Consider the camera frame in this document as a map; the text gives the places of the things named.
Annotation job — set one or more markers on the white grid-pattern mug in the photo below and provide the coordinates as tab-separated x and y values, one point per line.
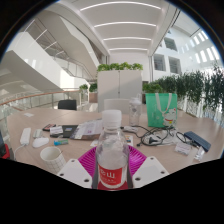
53	160

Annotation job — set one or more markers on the dark blue keyboard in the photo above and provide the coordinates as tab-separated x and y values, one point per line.
197	140

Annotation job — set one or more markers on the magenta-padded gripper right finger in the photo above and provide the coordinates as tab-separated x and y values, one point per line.
150	170

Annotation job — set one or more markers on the clear tumbler with white lid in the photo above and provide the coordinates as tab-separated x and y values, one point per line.
135	111

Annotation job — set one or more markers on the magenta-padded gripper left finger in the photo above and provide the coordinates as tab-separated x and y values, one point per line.
75	171

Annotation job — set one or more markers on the white cabinet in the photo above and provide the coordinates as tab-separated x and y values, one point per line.
118	88

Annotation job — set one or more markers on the green plants atop cabinet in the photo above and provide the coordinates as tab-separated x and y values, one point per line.
120	66

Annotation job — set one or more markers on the black notebook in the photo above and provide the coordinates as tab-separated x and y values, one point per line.
69	130

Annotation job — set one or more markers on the row of tall green plants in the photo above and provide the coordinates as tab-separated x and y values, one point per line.
193	86

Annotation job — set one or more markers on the white power strip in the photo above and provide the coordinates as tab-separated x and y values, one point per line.
25	136

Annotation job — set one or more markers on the white tissue packet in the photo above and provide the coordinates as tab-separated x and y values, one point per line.
182	148

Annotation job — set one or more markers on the small grey-white case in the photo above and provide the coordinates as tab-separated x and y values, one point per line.
37	133

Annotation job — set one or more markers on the plant in white planter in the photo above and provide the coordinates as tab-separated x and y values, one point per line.
83	87

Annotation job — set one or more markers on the clear red-labelled water bottle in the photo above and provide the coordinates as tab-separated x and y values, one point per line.
112	150

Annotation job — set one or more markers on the red chair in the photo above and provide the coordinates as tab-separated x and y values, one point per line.
4	151

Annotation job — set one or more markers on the plant in brown planter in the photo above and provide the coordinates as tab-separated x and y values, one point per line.
93	96

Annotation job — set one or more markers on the small teal tube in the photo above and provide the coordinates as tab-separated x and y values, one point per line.
61	142

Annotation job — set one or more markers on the dark red phone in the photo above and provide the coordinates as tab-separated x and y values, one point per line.
49	127

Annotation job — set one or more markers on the ceiling light strips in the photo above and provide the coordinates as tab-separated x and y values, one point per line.
125	24

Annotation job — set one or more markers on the green tote bag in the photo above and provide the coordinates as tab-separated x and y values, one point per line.
160	110

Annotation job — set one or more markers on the white printed booklet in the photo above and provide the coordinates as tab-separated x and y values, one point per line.
88	129

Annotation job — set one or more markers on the black chair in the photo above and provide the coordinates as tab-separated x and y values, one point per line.
67	105

